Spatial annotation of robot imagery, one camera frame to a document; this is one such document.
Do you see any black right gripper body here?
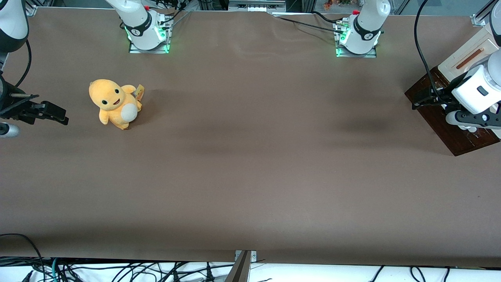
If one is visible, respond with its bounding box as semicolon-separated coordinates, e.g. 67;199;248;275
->
0;88;41;125

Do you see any cream drawer front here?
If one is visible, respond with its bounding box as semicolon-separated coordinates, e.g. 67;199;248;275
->
446;37;494;77

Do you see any yellow plush toy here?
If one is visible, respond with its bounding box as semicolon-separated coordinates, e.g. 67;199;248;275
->
88;79;145;131

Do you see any grey device box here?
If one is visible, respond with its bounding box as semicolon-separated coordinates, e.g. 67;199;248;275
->
228;0;287;13

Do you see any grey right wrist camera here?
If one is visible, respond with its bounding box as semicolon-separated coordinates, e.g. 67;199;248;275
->
0;123;20;138

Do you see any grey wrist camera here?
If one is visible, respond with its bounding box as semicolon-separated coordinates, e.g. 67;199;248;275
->
445;111;479;131
0;123;20;138

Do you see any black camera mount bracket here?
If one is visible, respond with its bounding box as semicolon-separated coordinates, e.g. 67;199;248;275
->
466;103;501;130

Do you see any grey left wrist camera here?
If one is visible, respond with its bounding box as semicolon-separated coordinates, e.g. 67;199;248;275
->
445;111;479;131

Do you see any brown drawer handle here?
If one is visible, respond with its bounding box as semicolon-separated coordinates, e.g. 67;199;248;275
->
456;47;485;70

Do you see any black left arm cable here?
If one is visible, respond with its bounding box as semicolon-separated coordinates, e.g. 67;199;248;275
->
414;0;445;99

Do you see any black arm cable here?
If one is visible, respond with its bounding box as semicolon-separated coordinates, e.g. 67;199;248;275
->
14;38;33;89
414;0;445;99

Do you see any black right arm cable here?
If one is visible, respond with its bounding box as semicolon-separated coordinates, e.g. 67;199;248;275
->
14;38;33;89

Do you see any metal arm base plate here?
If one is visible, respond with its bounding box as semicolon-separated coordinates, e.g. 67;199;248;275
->
335;42;377;59
128;37;171;54

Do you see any black looped cable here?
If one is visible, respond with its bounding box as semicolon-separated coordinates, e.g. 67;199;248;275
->
0;233;44;282

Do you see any black cable on table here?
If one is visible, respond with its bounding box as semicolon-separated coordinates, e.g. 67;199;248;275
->
272;15;345;34
312;11;345;26

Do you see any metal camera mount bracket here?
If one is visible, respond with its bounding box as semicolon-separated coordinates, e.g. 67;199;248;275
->
224;250;258;282

